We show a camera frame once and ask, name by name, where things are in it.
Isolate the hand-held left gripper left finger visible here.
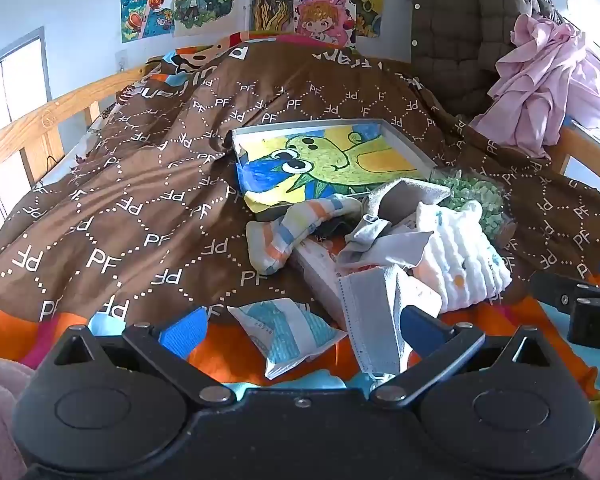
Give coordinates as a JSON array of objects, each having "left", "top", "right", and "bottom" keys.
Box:
[{"left": 39, "top": 306, "right": 238, "bottom": 407}]

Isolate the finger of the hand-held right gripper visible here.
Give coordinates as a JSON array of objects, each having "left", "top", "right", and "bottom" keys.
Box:
[{"left": 530, "top": 272, "right": 600, "bottom": 319}]

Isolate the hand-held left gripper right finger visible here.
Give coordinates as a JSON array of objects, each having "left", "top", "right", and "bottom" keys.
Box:
[{"left": 371, "top": 305, "right": 567, "bottom": 407}]

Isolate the grey face mask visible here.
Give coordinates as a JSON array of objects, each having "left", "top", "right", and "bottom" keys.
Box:
[{"left": 337, "top": 265, "right": 444, "bottom": 377}]

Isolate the white fluffy towel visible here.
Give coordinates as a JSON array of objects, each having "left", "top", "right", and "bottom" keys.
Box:
[{"left": 412, "top": 200, "right": 512, "bottom": 314}]

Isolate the light grey cloth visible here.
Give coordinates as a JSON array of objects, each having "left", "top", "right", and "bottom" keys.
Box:
[{"left": 337, "top": 217, "right": 434, "bottom": 273}]

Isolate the teal white tissue packet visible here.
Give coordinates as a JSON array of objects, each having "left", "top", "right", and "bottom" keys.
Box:
[{"left": 227, "top": 297, "right": 349, "bottom": 381}]

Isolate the striped pastel sock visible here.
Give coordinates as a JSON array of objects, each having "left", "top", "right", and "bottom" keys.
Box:
[{"left": 245, "top": 196, "right": 364, "bottom": 276}]

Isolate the grey metal tray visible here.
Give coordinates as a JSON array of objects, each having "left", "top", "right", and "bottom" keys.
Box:
[{"left": 230, "top": 118, "right": 438, "bottom": 223}]

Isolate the bag of green beads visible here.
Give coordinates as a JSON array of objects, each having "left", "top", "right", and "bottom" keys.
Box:
[{"left": 427, "top": 170, "right": 519, "bottom": 249}]

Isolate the orange white carton box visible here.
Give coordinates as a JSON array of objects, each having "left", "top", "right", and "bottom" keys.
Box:
[{"left": 290, "top": 237, "right": 377, "bottom": 327}]

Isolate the brown printed blanket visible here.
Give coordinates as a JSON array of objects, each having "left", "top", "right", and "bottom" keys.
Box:
[{"left": 0, "top": 35, "right": 600, "bottom": 411}]

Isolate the pink fleece clothing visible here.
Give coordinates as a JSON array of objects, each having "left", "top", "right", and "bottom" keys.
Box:
[{"left": 0, "top": 352, "right": 37, "bottom": 480}]

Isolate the pink garment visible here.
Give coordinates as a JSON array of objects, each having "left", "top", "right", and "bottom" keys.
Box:
[{"left": 469, "top": 12, "right": 600, "bottom": 161}]

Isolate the white printed bed sheet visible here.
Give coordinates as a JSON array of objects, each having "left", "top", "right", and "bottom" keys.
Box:
[{"left": 44, "top": 105, "right": 146, "bottom": 182}]

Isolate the white air conditioner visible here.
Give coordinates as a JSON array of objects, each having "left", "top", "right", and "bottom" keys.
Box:
[{"left": 547, "top": 0, "right": 600, "bottom": 77}]

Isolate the brown quilted jacket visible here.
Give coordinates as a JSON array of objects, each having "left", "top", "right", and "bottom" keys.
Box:
[{"left": 402, "top": 0, "right": 565, "bottom": 122}]

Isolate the window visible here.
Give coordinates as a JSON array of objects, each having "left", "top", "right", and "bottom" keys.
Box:
[{"left": 0, "top": 26, "right": 52, "bottom": 146}]

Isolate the orange pink pillow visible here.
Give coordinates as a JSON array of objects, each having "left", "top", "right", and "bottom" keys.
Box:
[{"left": 227, "top": 31, "right": 353, "bottom": 52}]

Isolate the pink title cartoon poster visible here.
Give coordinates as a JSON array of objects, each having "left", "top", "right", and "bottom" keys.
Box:
[{"left": 293, "top": 0, "right": 357, "bottom": 49}]

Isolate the red-haired girl blue poster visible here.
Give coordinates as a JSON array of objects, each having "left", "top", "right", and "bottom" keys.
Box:
[{"left": 121, "top": 0, "right": 177, "bottom": 44}]

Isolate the wooden bed frame post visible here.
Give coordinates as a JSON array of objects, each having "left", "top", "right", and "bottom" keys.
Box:
[{"left": 549, "top": 119, "right": 600, "bottom": 197}]

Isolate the black cable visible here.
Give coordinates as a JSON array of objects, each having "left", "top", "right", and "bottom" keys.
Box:
[{"left": 41, "top": 154, "right": 65, "bottom": 182}]

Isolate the wooden bed rail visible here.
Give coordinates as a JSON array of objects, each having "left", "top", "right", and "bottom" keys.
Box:
[{"left": 0, "top": 64, "right": 147, "bottom": 252}]

